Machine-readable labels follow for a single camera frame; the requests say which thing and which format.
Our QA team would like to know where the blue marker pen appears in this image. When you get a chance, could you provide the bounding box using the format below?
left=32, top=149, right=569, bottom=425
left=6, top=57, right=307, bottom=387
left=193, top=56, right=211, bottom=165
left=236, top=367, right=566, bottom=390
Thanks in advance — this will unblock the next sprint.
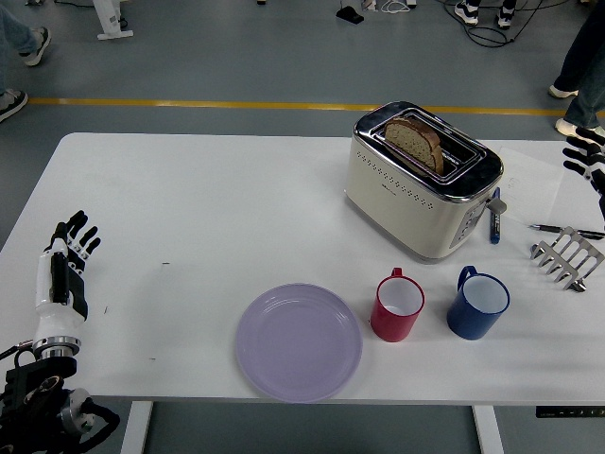
left=488, top=186, right=502, bottom=245

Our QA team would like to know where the person in dark shoes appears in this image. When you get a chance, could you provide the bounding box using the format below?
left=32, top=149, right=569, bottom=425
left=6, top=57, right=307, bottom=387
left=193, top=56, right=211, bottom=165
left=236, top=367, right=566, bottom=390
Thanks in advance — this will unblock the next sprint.
left=454, top=0, right=521, bottom=30

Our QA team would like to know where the black floor device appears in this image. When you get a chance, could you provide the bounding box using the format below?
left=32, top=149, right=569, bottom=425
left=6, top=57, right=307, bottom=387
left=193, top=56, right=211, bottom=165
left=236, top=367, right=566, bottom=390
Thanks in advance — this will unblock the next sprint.
left=336, top=0, right=366, bottom=24

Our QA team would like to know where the white stand foot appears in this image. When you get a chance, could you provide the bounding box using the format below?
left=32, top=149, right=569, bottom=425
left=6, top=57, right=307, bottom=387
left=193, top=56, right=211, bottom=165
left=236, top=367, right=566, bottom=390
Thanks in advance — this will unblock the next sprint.
left=92, top=0, right=135, bottom=42

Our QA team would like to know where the metal toast rack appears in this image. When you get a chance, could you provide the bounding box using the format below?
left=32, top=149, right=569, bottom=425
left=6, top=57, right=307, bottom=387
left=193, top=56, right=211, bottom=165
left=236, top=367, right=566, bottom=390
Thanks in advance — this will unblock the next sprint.
left=528, top=225, right=605, bottom=293

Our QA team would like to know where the blue enamel mug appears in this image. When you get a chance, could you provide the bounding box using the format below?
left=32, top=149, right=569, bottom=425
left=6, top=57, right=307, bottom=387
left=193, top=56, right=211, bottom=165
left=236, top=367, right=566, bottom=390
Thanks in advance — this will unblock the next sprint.
left=446, top=265, right=511, bottom=341

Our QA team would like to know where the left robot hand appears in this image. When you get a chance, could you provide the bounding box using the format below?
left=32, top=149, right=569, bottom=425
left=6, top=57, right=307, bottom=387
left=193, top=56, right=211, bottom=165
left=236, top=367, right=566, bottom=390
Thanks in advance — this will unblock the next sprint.
left=32, top=209, right=103, bottom=342

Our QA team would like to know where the person in white shoes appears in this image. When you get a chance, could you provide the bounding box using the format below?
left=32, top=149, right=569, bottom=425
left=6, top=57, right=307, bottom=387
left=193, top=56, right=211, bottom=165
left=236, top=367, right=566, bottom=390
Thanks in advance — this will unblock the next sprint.
left=547, top=0, right=605, bottom=138

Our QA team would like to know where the red enamel mug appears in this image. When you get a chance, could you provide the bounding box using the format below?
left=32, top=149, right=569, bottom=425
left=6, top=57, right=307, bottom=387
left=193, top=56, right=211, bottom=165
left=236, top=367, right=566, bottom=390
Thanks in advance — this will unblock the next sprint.
left=369, top=267, right=426, bottom=343

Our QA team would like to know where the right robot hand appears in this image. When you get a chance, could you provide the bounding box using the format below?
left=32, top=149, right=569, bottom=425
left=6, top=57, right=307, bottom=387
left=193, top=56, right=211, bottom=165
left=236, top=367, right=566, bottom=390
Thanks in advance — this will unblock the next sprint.
left=562, top=125, right=605, bottom=218

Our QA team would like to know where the black pen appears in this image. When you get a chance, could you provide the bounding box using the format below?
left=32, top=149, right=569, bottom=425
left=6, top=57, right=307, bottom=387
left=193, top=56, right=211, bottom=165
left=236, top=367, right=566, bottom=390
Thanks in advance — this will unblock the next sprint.
left=527, top=223, right=605, bottom=239

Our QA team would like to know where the white paper sheet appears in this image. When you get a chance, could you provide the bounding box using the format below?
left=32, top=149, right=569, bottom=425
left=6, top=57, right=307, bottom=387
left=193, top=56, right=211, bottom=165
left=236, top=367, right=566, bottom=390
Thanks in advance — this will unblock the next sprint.
left=495, top=146, right=579, bottom=223

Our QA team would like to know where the white table leg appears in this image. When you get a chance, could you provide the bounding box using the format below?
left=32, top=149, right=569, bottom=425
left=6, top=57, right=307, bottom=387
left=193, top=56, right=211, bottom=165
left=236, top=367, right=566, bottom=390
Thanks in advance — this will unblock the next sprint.
left=118, top=401, right=153, bottom=454
left=472, top=405, right=505, bottom=454

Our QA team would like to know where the purple plate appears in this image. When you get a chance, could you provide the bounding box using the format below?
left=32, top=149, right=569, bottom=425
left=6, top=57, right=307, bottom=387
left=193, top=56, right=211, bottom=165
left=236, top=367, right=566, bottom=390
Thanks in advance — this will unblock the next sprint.
left=235, top=282, right=364, bottom=405

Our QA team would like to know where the black floor cable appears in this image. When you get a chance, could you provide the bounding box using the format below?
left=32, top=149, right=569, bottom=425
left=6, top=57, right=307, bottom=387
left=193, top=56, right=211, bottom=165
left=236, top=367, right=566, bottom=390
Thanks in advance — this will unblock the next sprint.
left=434, top=0, right=582, bottom=48

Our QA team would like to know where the black table control panel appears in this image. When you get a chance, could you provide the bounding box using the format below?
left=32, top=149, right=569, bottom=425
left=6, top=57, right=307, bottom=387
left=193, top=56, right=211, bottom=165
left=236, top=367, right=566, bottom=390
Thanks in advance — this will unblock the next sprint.
left=535, top=405, right=605, bottom=418

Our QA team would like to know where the cream toaster with chrome lid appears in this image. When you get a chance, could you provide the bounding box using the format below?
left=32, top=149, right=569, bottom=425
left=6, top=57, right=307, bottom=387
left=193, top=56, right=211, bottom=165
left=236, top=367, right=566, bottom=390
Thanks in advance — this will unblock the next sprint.
left=344, top=99, right=509, bottom=265

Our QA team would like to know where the person in grey sneakers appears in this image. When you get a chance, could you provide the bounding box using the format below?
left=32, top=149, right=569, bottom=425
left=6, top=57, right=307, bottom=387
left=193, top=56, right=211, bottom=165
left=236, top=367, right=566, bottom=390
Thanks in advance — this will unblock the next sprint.
left=0, top=7, right=52, bottom=125

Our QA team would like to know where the bread slice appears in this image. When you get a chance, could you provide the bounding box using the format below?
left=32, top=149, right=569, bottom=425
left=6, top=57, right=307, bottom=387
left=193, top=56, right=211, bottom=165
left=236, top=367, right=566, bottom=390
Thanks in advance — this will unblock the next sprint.
left=383, top=116, right=445, bottom=175

